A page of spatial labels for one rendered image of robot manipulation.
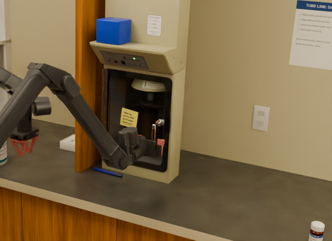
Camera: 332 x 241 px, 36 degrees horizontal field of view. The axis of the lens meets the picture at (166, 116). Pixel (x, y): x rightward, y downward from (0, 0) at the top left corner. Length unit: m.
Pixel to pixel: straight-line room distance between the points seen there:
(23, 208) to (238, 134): 1.02
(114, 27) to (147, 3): 0.16
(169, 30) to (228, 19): 0.44
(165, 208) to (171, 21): 0.70
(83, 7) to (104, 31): 0.14
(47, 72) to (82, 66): 0.53
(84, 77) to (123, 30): 0.27
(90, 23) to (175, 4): 0.37
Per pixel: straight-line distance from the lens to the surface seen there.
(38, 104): 1.98
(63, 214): 2.13
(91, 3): 2.12
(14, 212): 2.29
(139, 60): 1.97
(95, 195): 2.04
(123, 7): 2.07
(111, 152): 1.79
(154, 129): 2.03
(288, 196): 2.17
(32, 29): 2.87
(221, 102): 2.43
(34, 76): 1.58
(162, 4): 1.99
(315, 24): 2.27
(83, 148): 2.21
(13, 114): 1.55
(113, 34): 1.98
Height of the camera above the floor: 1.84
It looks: 17 degrees down
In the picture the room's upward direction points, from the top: 3 degrees clockwise
